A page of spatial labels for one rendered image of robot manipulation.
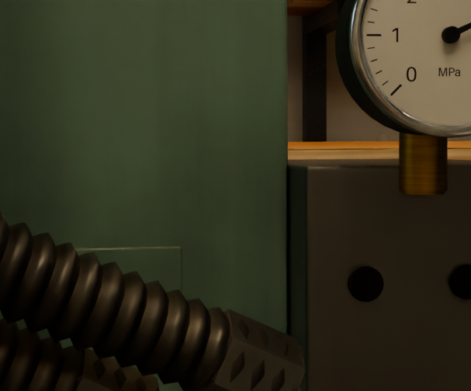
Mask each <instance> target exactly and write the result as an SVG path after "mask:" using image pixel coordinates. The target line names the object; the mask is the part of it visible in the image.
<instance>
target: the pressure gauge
mask: <svg viewBox="0 0 471 391"><path fill-rule="evenodd" d="M470 22H471V0H345V2H344V4H343V6H342V9H341V12H340V14H339V17H338V23H337V26H336V33H335V43H334V44H335V54H336V61H337V64H338V70H339V73H340V75H341V78H342V81H343V82H344V85H345V87H346V88H347V90H348V92H349V94H350V96H351V97H352V98H353V100H354V101H355V102H356V103H357V104H358V106H359V107H360V108H361V109H362V110H363V111H364V112H365V113H366V114H368V115H369V116H370V117H371V118H372V119H374V120H375V121H377V122H378V123H380V124H382V125H384V126H385V127H388V128H390V129H392V130H395V131H397V132H399V166H400V191H402V192H403V194H407V195H441V194H445V191H447V189H448V138H453V137H467V136H471V29H468V30H467V31H465V32H463V33H461V34H460V38H459V40H457V41H456V42H454V43H446V42H444V40H443V39H442V31H443V30H444V29H445V28H447V27H450V26H455V27H457V28H459V27H461V26H464V25H466V24H468V23H470Z"/></svg>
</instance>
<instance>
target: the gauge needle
mask: <svg viewBox="0 0 471 391"><path fill-rule="evenodd" d="M468 29H471V22H470V23H468V24H466V25H464V26H461V27H459V28H457V27H455V26H450V27H447V28H445V29H444V30H443V31H442V39H443V40H444V42H446V43H454V42H456V41H457V40H459V38H460V34H461V33H463V32H465V31H467V30H468Z"/></svg>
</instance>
